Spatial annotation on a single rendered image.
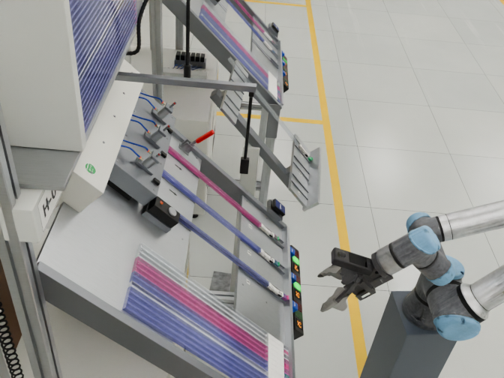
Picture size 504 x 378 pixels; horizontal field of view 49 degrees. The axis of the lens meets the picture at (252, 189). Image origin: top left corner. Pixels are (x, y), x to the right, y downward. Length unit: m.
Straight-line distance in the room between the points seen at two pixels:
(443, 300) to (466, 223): 0.24
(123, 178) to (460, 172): 2.69
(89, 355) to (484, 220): 1.14
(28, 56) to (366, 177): 2.67
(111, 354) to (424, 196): 2.21
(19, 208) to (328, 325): 1.83
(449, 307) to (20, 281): 1.15
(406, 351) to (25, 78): 1.45
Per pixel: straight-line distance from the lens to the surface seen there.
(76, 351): 1.66
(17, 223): 0.93
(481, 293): 1.68
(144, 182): 1.30
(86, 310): 1.12
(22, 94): 0.96
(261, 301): 1.53
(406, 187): 3.39
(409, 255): 1.49
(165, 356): 1.20
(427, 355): 2.00
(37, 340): 1.15
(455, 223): 1.65
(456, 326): 1.70
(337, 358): 2.44
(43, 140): 1.00
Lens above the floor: 1.96
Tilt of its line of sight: 39 degrees down
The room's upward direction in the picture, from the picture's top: 6 degrees clockwise
